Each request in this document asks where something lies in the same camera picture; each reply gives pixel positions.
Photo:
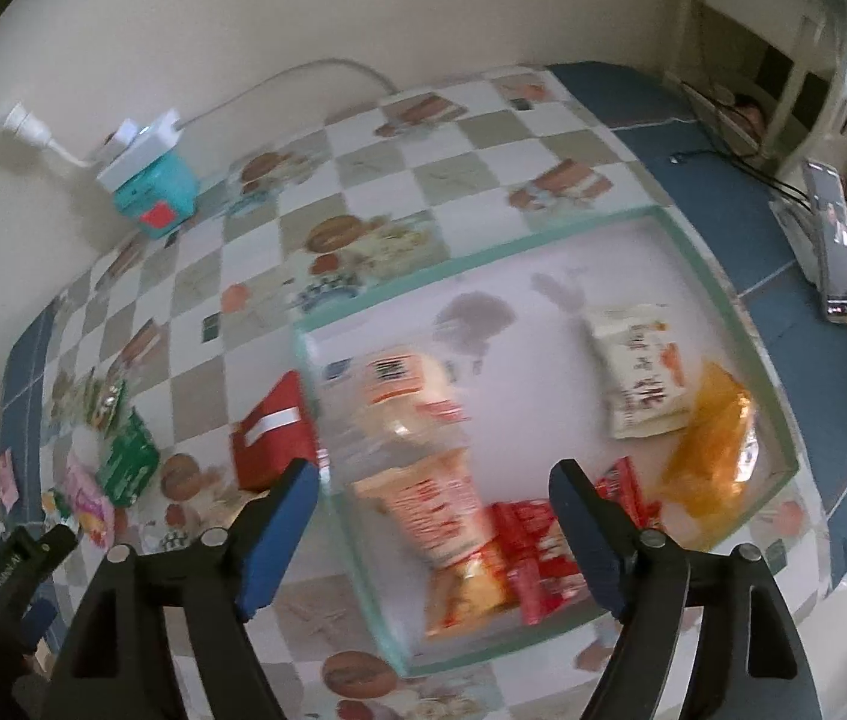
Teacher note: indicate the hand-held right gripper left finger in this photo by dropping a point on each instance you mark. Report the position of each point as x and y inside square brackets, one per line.
[273, 540]

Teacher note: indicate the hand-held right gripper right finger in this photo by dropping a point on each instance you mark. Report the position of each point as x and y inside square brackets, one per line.
[588, 540]

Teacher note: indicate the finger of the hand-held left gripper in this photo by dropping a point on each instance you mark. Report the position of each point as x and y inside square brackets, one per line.
[54, 540]

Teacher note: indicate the bright red snack packet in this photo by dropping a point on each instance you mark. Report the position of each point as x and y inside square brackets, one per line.
[536, 555]

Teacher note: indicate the dark red snack packet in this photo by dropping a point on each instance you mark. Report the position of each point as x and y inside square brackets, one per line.
[273, 431]

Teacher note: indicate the small green gold snack packet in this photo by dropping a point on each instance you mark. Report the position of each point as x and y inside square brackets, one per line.
[107, 401]

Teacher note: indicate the orange yellow snack packet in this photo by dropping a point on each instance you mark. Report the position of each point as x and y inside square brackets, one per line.
[712, 457]

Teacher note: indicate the orange and white snack packet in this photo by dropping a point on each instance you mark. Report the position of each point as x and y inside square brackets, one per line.
[438, 532]

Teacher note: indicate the white snack packet orange print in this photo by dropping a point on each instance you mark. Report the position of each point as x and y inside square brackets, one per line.
[641, 375]

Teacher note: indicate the round bun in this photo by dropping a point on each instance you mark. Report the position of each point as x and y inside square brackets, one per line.
[401, 397]

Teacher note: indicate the white box lid teal rim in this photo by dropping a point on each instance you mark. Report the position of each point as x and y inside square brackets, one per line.
[528, 330]

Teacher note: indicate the small white green packet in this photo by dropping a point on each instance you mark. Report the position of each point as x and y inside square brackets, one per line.
[54, 506]

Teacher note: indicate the pink candy packet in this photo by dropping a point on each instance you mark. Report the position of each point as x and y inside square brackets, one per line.
[87, 499]

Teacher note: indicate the small pink packet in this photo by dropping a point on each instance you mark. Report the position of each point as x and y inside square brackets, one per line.
[5, 476]

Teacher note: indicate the dark green snack packet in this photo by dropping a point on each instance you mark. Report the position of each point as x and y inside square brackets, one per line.
[127, 461]

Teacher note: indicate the teal toy box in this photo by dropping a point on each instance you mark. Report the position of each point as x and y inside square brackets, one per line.
[157, 199]

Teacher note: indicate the white phone stand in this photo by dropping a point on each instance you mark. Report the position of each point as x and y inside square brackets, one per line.
[795, 236]

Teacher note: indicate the black smartphone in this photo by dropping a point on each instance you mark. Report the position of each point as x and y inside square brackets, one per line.
[832, 240]

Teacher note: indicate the white power strip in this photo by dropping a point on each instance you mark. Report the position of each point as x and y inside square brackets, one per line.
[140, 146]

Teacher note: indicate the white chair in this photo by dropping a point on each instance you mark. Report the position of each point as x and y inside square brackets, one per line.
[761, 22]

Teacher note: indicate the white wall plug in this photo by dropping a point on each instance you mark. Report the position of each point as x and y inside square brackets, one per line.
[30, 127]

